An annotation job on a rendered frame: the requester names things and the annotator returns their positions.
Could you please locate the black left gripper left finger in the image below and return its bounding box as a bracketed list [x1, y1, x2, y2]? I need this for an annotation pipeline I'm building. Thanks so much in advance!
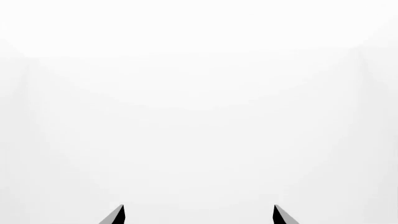
[98, 203, 126, 224]

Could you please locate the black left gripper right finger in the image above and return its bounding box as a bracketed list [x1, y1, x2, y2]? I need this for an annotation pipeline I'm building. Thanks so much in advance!
[272, 203, 300, 224]

